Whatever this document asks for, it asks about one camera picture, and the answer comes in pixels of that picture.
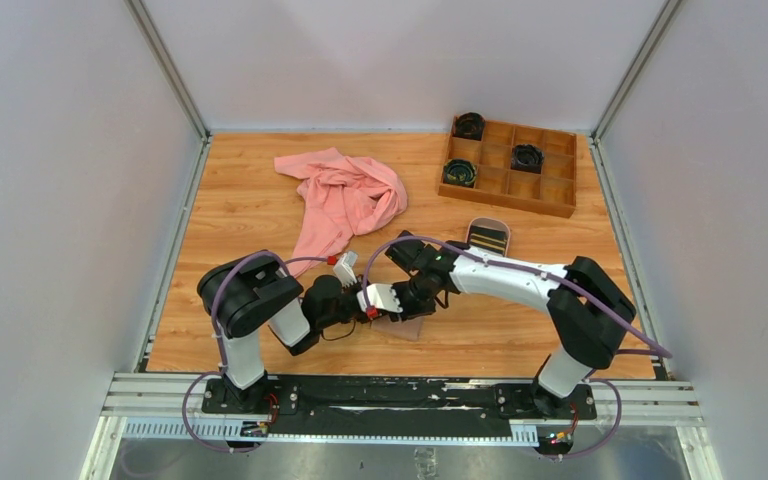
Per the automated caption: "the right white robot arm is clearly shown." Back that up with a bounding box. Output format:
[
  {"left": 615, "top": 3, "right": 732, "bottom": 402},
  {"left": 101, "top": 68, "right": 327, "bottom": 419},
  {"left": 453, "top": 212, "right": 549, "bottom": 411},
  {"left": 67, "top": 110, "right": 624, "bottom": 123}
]
[{"left": 383, "top": 231, "right": 637, "bottom": 418}]

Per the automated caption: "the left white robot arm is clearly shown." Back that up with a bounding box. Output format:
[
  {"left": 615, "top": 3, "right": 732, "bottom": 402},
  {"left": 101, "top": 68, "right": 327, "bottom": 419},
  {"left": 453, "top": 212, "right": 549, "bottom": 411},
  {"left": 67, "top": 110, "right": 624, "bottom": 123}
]
[{"left": 196, "top": 250, "right": 368, "bottom": 413}]

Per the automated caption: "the pink oval card tray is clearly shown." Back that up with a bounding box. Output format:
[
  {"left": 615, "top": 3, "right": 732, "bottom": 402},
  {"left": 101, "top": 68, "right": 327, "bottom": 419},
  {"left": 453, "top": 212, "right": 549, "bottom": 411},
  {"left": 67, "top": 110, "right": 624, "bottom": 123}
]
[{"left": 466, "top": 217, "right": 511, "bottom": 257}]

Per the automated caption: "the black striped card in tray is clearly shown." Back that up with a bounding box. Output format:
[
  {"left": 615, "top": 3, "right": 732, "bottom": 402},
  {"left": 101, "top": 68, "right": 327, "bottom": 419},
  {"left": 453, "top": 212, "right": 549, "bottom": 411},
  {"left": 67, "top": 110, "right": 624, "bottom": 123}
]
[{"left": 467, "top": 226, "right": 509, "bottom": 257}]

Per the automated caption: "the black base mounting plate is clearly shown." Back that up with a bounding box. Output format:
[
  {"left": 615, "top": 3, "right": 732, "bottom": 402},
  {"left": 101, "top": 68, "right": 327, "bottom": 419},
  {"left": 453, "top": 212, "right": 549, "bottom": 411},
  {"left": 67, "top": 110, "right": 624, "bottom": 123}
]
[{"left": 199, "top": 375, "right": 597, "bottom": 447}]

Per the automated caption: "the black coil bottom left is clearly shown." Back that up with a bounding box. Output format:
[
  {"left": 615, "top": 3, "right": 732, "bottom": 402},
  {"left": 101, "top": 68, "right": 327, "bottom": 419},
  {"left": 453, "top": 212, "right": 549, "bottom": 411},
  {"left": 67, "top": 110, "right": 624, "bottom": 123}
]
[{"left": 442, "top": 158, "right": 477, "bottom": 188}]

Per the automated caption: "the black coil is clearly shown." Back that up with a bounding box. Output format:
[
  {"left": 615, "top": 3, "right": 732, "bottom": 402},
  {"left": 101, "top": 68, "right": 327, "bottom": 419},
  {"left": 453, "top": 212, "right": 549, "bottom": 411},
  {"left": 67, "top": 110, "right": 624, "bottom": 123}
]
[
  {"left": 510, "top": 144, "right": 545, "bottom": 174},
  {"left": 442, "top": 158, "right": 477, "bottom": 188},
  {"left": 452, "top": 112, "right": 486, "bottom": 141}
]

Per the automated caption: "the pink cloth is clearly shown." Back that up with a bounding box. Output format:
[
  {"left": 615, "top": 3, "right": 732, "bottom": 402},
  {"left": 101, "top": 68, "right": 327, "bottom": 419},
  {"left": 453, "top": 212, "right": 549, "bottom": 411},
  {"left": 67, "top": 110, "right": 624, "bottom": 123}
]
[{"left": 273, "top": 147, "right": 409, "bottom": 277}]

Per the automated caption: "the wooden compartment tray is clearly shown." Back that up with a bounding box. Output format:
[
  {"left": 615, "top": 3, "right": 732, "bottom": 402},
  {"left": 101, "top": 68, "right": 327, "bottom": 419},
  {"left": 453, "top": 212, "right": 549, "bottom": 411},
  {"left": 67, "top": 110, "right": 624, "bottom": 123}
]
[{"left": 436, "top": 115, "right": 577, "bottom": 218}]

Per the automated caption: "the black coil middle right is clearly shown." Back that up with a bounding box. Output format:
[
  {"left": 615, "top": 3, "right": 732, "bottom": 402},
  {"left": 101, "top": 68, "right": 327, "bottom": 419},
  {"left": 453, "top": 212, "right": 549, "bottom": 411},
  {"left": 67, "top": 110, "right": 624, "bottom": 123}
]
[{"left": 510, "top": 144, "right": 545, "bottom": 174}]

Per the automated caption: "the black coil top left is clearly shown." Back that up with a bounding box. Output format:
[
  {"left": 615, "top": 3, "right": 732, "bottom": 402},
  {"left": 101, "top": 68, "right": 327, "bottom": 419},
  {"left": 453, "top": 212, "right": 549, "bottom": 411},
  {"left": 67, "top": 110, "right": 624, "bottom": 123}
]
[{"left": 452, "top": 112, "right": 486, "bottom": 141}]

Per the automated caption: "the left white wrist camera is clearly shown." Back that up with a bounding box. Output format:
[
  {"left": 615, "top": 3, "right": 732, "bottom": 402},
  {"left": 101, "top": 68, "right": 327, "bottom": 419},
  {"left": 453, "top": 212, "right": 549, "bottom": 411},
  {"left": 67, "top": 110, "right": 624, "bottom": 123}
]
[{"left": 332, "top": 251, "right": 359, "bottom": 288}]

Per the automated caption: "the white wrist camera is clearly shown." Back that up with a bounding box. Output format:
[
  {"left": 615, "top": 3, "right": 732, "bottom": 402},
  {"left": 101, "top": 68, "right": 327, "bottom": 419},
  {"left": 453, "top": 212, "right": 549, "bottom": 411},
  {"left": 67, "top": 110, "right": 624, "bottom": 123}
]
[
  {"left": 356, "top": 283, "right": 403, "bottom": 320},
  {"left": 332, "top": 251, "right": 359, "bottom": 288}
]

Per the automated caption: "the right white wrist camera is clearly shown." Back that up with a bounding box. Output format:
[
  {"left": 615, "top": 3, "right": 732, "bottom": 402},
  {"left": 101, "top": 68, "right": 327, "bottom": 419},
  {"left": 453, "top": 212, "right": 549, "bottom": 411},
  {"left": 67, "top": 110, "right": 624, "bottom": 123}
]
[{"left": 356, "top": 283, "right": 403, "bottom": 320}]

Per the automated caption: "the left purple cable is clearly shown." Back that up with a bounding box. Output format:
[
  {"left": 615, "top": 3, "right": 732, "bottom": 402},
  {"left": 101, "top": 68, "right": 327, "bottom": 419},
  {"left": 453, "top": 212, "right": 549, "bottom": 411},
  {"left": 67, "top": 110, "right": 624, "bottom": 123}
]
[{"left": 181, "top": 248, "right": 339, "bottom": 454}]

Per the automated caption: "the purple cable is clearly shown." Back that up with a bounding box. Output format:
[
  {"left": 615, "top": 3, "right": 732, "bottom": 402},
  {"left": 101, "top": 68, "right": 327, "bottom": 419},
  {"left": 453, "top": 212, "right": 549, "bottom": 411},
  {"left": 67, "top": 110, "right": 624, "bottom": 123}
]
[
  {"left": 360, "top": 234, "right": 674, "bottom": 461},
  {"left": 181, "top": 248, "right": 339, "bottom": 454}
]

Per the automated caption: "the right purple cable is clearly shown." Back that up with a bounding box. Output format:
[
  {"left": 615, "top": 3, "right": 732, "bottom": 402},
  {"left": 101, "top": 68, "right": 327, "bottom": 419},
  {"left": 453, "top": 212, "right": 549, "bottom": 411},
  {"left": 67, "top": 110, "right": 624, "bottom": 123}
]
[{"left": 360, "top": 234, "right": 674, "bottom": 461}]

